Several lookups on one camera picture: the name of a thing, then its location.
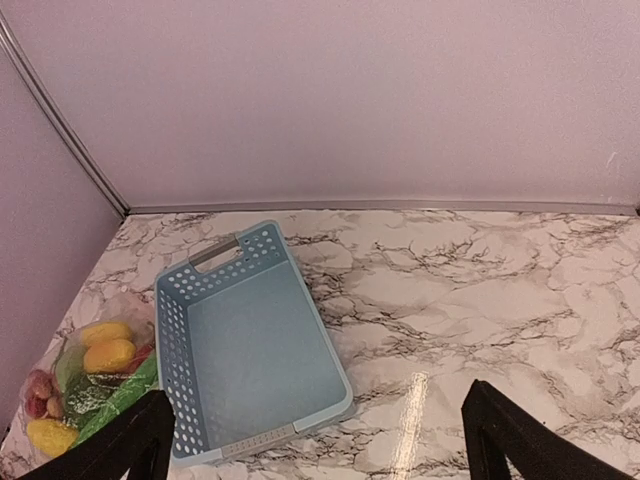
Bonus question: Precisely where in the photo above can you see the small yellow fake corn cob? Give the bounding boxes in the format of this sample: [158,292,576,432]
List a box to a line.
[27,418,79,458]

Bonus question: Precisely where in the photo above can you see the clear zip top bag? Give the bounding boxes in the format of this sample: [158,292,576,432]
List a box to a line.
[21,293,158,462]

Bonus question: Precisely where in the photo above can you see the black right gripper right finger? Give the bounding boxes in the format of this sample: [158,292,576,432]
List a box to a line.
[461,380,630,480]

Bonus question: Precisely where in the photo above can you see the red fake chili pepper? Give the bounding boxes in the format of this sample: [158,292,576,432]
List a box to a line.
[124,344,155,374]

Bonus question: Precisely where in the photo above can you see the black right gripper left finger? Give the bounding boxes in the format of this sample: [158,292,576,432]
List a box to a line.
[23,390,174,480]

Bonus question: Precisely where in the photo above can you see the light blue perforated plastic basket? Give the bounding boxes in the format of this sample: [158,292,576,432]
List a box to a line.
[154,221,355,466]

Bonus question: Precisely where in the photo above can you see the left aluminium corner post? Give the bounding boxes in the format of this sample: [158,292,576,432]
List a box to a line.
[1,12,131,221]

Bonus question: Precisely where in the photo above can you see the green fake cucumber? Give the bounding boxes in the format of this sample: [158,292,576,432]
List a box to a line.
[73,351,158,446]

